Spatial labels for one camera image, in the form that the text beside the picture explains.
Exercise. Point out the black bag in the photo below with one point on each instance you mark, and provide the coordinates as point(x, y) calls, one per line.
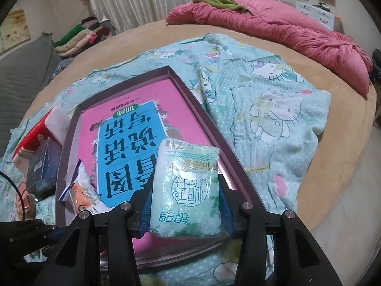
point(377, 74)

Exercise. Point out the pink quilt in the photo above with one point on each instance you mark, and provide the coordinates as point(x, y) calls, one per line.
point(282, 29)

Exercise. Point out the white drawer cabinet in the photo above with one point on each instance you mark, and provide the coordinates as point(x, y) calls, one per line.
point(321, 15)

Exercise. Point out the tan round bed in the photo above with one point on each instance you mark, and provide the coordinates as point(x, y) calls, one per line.
point(327, 169)

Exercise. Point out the red and white tissue box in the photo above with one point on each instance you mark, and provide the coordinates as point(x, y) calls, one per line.
point(35, 137)

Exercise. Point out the dark blue box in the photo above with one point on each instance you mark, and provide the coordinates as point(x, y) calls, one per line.
point(44, 163)

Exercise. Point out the pink and blue book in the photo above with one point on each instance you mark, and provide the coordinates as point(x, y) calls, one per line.
point(125, 143)

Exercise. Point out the wall picture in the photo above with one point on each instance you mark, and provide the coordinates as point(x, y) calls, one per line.
point(15, 26)

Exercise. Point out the grey quilted headboard cushion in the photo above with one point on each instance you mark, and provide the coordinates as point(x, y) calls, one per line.
point(23, 65)

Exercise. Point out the white orange snack packet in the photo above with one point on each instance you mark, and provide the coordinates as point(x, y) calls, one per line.
point(83, 193)

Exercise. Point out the teal cartoon cat printed blanket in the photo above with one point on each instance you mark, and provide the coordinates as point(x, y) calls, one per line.
point(268, 125)

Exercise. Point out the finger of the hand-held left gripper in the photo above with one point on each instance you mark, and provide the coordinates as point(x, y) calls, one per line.
point(53, 234)

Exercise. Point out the purple shallow box tray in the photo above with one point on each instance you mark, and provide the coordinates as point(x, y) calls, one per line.
point(70, 155)

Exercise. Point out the stack of folded clothes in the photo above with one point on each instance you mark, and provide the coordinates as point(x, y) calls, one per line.
point(80, 38)

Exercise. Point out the green cloth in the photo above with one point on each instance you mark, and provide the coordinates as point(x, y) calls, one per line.
point(220, 1)

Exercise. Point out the green tissue pack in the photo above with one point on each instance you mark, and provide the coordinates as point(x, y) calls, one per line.
point(184, 190)

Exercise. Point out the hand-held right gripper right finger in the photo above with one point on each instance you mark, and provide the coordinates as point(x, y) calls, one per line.
point(224, 214)

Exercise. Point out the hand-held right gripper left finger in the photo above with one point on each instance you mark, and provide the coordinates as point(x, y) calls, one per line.
point(145, 214)

